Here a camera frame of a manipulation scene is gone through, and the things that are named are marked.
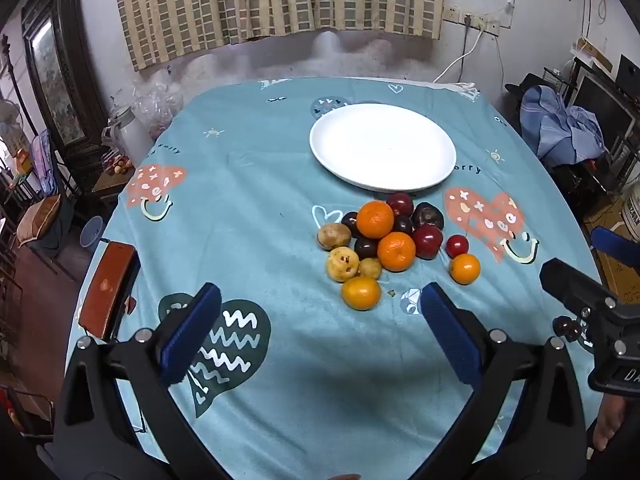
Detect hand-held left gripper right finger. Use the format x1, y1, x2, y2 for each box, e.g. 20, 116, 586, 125
415, 281, 588, 480

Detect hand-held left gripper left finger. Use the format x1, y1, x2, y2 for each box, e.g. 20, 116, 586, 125
50, 282, 226, 480

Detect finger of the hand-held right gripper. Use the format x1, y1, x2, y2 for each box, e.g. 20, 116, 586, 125
539, 258, 640, 356
591, 226, 640, 262

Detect large dark purple plum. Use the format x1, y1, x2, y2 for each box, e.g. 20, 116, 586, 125
411, 202, 445, 230

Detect yellow loquat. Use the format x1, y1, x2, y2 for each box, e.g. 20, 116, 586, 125
326, 246, 361, 282

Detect tan round fruit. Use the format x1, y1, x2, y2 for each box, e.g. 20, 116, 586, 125
317, 223, 352, 251

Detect white plate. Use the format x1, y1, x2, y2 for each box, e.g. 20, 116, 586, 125
309, 103, 457, 192

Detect white bucket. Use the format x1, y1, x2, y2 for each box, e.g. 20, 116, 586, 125
620, 195, 640, 241

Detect chair with brown seat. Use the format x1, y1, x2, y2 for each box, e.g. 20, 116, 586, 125
77, 240, 141, 342

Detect blue clothes heap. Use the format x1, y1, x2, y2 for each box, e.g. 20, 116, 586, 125
520, 85, 608, 168

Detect blue printed tablecloth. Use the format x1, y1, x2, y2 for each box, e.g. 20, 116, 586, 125
65, 77, 603, 480

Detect blue plastic basin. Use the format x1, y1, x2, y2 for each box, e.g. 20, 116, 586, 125
80, 215, 105, 250

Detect black monitor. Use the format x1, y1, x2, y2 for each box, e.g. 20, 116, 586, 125
575, 67, 639, 142

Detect small wooden side table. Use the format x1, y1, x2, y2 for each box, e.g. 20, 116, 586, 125
92, 152, 137, 197

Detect cardboard box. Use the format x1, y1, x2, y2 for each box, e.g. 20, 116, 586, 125
572, 37, 615, 72

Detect wooden chair with tan cushion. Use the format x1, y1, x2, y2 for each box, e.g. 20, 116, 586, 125
15, 194, 76, 261

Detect white kettle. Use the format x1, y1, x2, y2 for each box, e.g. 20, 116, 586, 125
102, 105, 151, 161

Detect white underlay cloth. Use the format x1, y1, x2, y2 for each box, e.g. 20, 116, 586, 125
434, 81, 482, 102

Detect purple hanging cloth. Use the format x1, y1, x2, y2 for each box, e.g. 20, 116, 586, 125
30, 130, 58, 196

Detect clear plastic bags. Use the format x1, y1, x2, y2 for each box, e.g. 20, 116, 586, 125
132, 72, 183, 138

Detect white electric fan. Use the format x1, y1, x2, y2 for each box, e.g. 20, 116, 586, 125
0, 100, 24, 137

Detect dark framed mirror cabinet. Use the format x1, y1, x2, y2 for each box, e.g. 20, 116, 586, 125
21, 0, 108, 147

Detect checked curtain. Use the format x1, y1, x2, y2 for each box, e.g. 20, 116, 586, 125
111, 0, 446, 72

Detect white power cable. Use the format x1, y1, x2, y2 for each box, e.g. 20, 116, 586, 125
432, 25, 486, 83

